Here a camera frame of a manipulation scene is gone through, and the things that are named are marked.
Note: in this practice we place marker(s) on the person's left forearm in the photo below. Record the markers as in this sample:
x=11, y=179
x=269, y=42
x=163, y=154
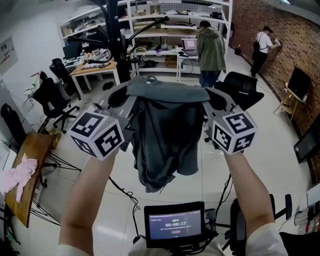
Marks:
x=85, y=200

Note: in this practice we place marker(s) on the white garment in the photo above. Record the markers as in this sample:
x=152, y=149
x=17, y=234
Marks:
x=35, y=85

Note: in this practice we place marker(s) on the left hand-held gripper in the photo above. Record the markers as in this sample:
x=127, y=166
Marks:
x=100, y=135

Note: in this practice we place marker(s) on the white desk wooden top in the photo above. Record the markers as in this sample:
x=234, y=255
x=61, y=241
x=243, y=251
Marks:
x=92, y=68

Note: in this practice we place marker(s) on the open laptop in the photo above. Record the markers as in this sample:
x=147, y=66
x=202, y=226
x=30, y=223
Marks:
x=190, y=46

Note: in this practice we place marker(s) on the wooden table black legs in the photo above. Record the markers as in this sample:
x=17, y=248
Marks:
x=30, y=150

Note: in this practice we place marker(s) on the pink cloth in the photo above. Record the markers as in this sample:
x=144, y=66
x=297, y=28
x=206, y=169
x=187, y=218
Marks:
x=22, y=172

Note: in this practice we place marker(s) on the black office chair white label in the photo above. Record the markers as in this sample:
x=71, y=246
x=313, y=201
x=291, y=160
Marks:
x=235, y=85

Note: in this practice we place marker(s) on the wooden easel stand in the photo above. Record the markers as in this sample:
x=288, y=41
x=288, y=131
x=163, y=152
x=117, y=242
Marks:
x=290, y=105

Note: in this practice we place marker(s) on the grey garment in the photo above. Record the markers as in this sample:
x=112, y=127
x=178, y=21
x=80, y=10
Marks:
x=165, y=125

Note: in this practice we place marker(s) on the grey wall panel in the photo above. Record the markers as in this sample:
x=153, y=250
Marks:
x=8, y=55

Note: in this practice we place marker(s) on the yellow box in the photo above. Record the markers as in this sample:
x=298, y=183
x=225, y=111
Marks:
x=55, y=137

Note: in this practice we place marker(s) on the person's white shirt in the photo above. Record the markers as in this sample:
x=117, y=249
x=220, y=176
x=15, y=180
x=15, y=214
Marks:
x=265, y=240

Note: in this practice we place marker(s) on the black coat rack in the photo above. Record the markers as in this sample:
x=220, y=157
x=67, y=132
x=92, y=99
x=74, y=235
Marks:
x=117, y=37

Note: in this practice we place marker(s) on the black desk monitor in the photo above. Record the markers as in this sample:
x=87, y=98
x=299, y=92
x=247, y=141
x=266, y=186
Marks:
x=72, y=50

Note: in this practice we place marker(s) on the black leaning flat monitor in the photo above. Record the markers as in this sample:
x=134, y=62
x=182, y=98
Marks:
x=306, y=145

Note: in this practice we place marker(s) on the black folding stand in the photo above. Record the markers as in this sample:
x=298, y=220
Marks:
x=8, y=225

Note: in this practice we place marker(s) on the black chest-mounted screen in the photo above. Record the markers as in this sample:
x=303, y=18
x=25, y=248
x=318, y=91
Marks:
x=175, y=225

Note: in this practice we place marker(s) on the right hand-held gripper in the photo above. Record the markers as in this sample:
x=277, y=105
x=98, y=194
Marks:
x=235, y=132

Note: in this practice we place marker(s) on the white shelving unit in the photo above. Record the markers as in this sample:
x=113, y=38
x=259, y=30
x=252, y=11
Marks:
x=155, y=30

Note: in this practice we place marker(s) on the person's right forearm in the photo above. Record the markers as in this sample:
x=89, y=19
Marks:
x=250, y=195

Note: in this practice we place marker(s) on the small white table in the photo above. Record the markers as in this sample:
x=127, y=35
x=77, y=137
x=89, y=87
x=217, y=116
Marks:
x=186, y=57

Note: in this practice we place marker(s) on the white printer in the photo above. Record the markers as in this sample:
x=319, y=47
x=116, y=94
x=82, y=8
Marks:
x=6, y=156

